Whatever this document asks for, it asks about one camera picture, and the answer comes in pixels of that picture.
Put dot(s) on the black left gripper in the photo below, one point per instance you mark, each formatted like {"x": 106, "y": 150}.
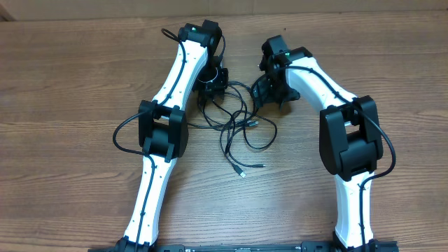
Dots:
{"x": 218, "y": 87}

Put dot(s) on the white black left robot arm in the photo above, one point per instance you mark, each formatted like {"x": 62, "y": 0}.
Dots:
{"x": 163, "y": 127}

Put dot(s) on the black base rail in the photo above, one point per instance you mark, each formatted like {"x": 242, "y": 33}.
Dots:
{"x": 306, "y": 246}

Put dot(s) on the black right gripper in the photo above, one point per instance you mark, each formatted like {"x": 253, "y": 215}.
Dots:
{"x": 260, "y": 96}

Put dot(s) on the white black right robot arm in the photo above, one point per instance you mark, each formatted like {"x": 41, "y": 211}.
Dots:
{"x": 350, "y": 144}

